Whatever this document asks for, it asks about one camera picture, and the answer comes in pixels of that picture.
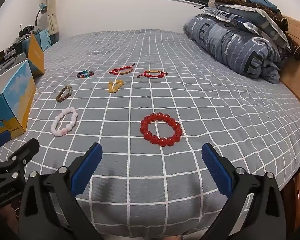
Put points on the blue desk lamp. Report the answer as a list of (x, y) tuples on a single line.
[(42, 8)]

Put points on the teal suitcase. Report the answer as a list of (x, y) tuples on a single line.
[(43, 40)]

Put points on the grey blue patterned pillow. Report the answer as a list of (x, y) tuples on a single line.
[(255, 17)]

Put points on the grey suitcase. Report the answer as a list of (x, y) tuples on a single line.
[(11, 63)]

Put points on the grey checked bed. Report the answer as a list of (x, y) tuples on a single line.
[(190, 105)]

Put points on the teal pillow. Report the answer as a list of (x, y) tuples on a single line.
[(261, 2)]

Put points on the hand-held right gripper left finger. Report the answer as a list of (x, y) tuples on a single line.
[(87, 170)]

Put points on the wooden bed headboard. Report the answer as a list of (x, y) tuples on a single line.
[(296, 80)]

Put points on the blue and white cardboard box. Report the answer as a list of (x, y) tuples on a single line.
[(12, 100)]

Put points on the black bag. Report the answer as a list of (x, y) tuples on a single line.
[(26, 30)]

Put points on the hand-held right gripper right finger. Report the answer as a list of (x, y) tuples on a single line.
[(215, 170)]

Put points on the folded blue patterned duvet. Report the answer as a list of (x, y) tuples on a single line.
[(227, 45)]

